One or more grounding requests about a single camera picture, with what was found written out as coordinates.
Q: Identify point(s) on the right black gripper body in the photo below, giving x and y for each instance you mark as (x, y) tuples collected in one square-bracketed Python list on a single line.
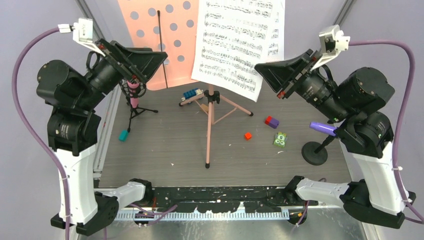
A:
[(313, 61)]

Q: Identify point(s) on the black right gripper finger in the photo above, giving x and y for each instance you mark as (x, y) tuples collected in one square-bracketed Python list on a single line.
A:
[(298, 64), (278, 78)]

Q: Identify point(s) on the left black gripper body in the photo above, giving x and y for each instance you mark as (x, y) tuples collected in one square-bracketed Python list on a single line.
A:
[(118, 61)]

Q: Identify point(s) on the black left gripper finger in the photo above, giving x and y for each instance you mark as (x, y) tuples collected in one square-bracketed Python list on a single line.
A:
[(147, 63), (124, 54)]

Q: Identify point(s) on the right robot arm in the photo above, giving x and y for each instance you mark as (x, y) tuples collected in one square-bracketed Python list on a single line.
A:
[(364, 130)]

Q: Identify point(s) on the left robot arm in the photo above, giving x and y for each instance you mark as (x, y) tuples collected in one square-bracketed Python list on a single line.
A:
[(72, 130)]

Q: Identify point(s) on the pink microphone on tripod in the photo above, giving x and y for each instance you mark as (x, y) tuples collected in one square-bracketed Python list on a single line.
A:
[(133, 92)]

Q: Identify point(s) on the red purple brick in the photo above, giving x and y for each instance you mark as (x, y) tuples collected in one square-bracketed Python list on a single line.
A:
[(272, 122)]

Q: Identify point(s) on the blue white toy car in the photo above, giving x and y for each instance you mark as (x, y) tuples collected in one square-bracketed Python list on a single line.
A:
[(191, 93)]

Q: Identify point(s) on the green owl number tile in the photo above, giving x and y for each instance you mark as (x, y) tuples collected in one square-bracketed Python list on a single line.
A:
[(280, 139)]

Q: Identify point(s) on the small red cube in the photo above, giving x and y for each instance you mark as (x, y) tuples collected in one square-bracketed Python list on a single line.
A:
[(248, 136)]

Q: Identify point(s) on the small wooden block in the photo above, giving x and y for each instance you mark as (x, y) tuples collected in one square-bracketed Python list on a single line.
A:
[(205, 108)]

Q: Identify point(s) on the teal block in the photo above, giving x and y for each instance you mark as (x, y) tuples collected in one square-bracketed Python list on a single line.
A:
[(123, 136)]

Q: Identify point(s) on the purple microphone on round base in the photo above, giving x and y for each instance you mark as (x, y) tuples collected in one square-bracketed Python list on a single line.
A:
[(319, 139)]

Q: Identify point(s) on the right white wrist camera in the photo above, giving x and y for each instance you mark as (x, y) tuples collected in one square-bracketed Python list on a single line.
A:
[(333, 41)]

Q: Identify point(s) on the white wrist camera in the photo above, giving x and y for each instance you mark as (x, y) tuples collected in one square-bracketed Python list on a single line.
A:
[(333, 41), (82, 33)]

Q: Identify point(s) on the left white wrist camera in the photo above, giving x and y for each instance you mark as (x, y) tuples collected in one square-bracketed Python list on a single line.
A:
[(82, 33)]

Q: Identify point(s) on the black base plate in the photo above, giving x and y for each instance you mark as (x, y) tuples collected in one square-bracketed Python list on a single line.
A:
[(220, 199)]

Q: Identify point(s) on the slotted cable duct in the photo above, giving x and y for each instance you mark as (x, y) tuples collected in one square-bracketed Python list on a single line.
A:
[(133, 215)]

